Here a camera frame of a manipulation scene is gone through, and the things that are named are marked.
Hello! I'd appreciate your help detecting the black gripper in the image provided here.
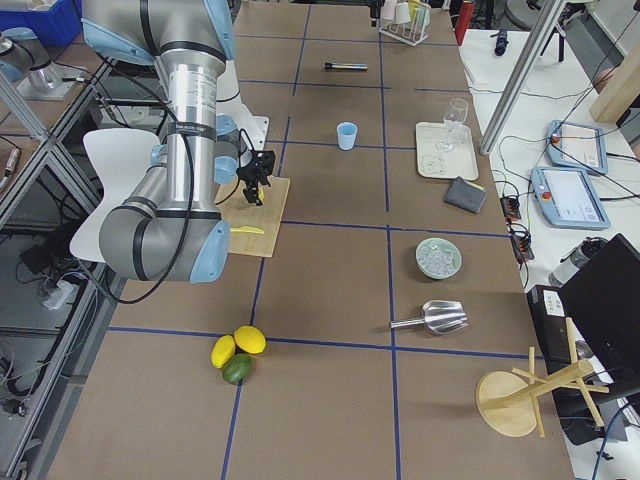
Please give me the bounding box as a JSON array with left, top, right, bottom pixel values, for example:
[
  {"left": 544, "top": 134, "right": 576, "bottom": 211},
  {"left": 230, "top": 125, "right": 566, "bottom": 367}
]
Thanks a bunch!
[
  {"left": 369, "top": 0, "right": 379, "bottom": 20},
  {"left": 236, "top": 150, "right": 276, "bottom": 206}
]

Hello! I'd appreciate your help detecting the metal muddler black cap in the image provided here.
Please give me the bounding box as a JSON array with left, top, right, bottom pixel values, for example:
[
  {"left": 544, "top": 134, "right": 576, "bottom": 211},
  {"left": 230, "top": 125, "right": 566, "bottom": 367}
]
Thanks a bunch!
[{"left": 324, "top": 62, "right": 369, "bottom": 72}]

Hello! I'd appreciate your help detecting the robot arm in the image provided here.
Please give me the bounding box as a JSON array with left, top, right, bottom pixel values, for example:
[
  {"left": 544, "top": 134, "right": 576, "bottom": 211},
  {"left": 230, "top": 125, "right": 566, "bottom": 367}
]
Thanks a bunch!
[{"left": 82, "top": 1, "right": 275, "bottom": 283}]

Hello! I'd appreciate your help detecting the pink cup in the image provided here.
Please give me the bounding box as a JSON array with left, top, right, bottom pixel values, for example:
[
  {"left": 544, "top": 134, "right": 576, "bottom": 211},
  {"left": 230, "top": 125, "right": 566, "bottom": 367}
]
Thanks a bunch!
[{"left": 380, "top": 0, "right": 397, "bottom": 22}]

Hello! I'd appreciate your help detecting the white cup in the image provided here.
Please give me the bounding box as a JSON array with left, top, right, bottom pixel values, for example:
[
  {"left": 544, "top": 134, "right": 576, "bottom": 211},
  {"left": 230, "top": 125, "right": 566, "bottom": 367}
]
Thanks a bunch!
[{"left": 394, "top": 1, "right": 411, "bottom": 25}]

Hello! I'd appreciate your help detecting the yellow cup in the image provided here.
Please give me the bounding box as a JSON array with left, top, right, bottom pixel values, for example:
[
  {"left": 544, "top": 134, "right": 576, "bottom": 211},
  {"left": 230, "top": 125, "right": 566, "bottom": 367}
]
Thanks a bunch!
[{"left": 408, "top": 0, "right": 420, "bottom": 21}]

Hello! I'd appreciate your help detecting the mint green cup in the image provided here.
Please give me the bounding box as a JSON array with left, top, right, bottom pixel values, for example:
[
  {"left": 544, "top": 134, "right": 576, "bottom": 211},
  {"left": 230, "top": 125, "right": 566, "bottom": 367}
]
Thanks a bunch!
[{"left": 414, "top": 1, "right": 431, "bottom": 30}]

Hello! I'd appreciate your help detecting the light blue plastic cup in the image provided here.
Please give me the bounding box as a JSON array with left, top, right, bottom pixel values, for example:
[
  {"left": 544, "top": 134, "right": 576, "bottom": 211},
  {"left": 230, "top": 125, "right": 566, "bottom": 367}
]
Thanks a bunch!
[{"left": 336, "top": 121, "right": 358, "bottom": 151}]

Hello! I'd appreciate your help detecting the bamboo cutting board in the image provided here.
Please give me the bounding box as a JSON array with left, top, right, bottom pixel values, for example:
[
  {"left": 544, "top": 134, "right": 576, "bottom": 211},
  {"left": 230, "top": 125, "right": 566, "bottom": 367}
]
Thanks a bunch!
[{"left": 218, "top": 176, "right": 290, "bottom": 258}]

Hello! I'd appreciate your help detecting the yellow plastic knife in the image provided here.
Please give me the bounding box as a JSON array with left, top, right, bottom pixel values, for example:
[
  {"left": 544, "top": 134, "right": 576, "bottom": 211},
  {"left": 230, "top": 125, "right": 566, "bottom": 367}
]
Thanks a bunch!
[{"left": 230, "top": 226, "right": 265, "bottom": 235}]

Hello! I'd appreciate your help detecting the red cylinder can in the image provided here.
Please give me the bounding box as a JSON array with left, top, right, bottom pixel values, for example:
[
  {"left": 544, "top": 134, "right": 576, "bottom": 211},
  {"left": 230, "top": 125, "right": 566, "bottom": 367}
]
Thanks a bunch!
[{"left": 454, "top": 0, "right": 475, "bottom": 45}]

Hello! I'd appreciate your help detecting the clear wine glass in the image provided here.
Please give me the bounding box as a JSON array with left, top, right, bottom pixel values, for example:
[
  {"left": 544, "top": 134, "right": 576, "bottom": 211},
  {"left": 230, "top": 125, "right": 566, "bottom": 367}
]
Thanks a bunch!
[{"left": 437, "top": 98, "right": 469, "bottom": 152}]

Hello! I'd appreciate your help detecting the white chair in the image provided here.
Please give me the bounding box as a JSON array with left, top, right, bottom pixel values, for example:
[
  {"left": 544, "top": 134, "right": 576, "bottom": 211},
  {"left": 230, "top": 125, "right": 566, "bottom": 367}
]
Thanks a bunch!
[{"left": 70, "top": 128, "right": 159, "bottom": 263}]

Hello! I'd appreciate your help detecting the cream bear serving tray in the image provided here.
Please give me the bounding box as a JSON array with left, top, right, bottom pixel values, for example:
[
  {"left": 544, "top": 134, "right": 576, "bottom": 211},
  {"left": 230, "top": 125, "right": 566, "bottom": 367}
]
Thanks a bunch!
[{"left": 415, "top": 122, "right": 479, "bottom": 180}]

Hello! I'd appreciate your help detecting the green lime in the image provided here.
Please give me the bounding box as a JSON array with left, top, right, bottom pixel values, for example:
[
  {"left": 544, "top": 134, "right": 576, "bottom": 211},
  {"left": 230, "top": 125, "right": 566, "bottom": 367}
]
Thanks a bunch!
[{"left": 222, "top": 353, "right": 253, "bottom": 384}]

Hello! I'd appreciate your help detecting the green bowl of ice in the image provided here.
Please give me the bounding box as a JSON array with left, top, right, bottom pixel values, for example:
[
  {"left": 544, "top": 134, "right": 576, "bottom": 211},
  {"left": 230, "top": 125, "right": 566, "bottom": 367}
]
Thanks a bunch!
[{"left": 415, "top": 238, "right": 462, "bottom": 280}]

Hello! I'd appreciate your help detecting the grey folded cloth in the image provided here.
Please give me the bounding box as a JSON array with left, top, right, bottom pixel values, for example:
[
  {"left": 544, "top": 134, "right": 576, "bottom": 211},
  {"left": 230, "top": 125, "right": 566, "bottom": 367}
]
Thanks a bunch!
[{"left": 443, "top": 176, "right": 486, "bottom": 214}]

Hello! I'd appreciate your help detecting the metal ice scoop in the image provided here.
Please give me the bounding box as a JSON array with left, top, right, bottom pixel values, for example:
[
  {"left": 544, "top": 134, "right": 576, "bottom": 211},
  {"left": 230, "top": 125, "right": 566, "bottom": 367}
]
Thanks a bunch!
[{"left": 390, "top": 300, "right": 469, "bottom": 335}]

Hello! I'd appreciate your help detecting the far teach pendant tablet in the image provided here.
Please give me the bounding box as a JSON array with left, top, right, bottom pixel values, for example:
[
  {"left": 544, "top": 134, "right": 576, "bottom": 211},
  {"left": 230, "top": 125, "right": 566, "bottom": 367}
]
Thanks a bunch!
[{"left": 546, "top": 120, "right": 608, "bottom": 175}]

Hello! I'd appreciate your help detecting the teach pendant tablet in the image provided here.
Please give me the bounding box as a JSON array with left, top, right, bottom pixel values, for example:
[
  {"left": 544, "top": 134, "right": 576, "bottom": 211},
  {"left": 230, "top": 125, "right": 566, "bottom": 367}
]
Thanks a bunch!
[
  {"left": 531, "top": 167, "right": 611, "bottom": 231},
  {"left": 546, "top": 120, "right": 608, "bottom": 175}
]

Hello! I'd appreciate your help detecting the blue storage bin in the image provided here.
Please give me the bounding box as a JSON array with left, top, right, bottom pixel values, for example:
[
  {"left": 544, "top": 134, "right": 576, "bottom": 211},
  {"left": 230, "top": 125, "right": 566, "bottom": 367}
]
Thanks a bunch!
[{"left": 1, "top": 1, "right": 82, "bottom": 46}]

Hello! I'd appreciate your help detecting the near teach pendant tablet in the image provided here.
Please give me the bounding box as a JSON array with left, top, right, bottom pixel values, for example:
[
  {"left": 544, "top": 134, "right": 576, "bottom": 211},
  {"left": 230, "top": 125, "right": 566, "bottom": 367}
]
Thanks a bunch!
[{"left": 531, "top": 167, "right": 611, "bottom": 231}]

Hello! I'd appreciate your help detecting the wooden mug tree stand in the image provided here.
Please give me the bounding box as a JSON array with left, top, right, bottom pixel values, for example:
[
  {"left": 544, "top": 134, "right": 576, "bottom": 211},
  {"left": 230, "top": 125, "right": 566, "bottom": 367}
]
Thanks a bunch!
[{"left": 475, "top": 317, "right": 609, "bottom": 437}]

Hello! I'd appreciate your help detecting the black computer monitor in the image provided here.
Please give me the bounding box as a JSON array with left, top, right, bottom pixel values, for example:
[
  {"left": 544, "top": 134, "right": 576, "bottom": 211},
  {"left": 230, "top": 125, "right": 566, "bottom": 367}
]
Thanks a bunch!
[{"left": 527, "top": 234, "right": 639, "bottom": 422}]

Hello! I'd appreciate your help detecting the white wire cup rack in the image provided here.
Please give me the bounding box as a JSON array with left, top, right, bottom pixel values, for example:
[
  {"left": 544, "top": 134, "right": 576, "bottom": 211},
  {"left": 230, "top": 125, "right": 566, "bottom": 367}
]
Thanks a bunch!
[{"left": 379, "top": 20, "right": 430, "bottom": 46}]

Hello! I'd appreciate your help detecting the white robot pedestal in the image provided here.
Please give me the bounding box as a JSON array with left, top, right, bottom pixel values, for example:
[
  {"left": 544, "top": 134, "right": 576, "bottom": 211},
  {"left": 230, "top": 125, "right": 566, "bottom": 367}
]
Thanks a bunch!
[{"left": 216, "top": 60, "right": 269, "bottom": 149}]

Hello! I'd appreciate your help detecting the aluminium frame post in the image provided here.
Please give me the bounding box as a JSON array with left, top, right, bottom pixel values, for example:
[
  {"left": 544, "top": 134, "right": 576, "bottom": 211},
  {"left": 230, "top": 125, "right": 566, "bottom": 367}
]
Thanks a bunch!
[{"left": 479, "top": 0, "right": 566, "bottom": 156}]

